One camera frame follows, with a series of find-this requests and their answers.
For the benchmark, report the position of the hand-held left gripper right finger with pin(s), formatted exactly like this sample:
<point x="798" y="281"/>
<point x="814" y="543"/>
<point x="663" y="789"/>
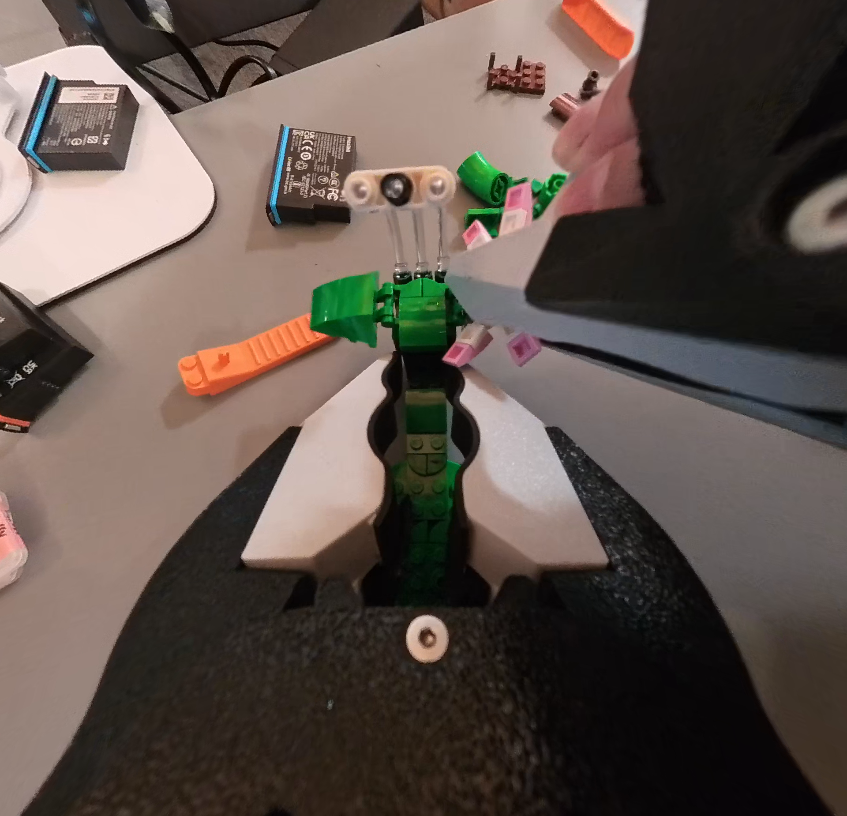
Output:
<point x="529" y="511"/>

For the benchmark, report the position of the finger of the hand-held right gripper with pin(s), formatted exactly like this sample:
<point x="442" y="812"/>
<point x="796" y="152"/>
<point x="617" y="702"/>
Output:
<point x="794" y="415"/>
<point x="628" y="280"/>

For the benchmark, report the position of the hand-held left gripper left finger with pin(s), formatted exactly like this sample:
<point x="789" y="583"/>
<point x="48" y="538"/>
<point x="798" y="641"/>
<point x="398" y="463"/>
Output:
<point x="317" y="498"/>

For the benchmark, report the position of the green lego lily pad model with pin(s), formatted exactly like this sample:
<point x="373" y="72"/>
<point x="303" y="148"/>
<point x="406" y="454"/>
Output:
<point x="423" y="313"/>

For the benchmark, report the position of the pink lego slope piece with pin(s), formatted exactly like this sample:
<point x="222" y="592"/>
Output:
<point x="519" y="198"/>
<point x="480" y="235"/>
<point x="516" y="221"/>

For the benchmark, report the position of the small dark lego piece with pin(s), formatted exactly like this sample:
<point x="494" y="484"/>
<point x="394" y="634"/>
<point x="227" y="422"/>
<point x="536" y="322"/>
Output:
<point x="591" y="84"/>

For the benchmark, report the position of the orange lego brick separator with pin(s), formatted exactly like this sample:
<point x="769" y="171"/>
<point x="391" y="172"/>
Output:
<point x="264" y="352"/>

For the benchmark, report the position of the brown round lego piece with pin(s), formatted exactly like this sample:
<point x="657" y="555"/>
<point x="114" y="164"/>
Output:
<point x="566" y="106"/>

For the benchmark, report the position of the pile of green lego pieces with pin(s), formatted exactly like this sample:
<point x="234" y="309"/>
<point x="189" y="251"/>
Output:
<point x="480" y="174"/>

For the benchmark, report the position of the brown lego plate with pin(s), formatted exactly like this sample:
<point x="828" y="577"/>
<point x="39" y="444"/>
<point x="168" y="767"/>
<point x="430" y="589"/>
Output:
<point x="523" y="78"/>

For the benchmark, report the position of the person's right hand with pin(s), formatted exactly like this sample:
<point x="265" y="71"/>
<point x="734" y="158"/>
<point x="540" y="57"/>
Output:
<point x="602" y="141"/>

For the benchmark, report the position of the orange plastic part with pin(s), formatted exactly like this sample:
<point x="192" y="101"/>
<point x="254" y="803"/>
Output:
<point x="595" y="15"/>

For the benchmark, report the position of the pink and white packet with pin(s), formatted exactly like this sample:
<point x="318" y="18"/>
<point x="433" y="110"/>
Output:
<point x="10" y="538"/>

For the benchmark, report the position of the black cardboard box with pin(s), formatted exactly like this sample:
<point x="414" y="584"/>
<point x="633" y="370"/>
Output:
<point x="33" y="352"/>

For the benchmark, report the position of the white rounded tray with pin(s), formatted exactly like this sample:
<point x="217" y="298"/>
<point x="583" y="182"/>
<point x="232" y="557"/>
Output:
<point x="132" y="220"/>

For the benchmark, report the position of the black camera battery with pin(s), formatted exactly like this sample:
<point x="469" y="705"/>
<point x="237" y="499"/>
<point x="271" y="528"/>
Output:
<point x="311" y="174"/>
<point x="79" y="121"/>

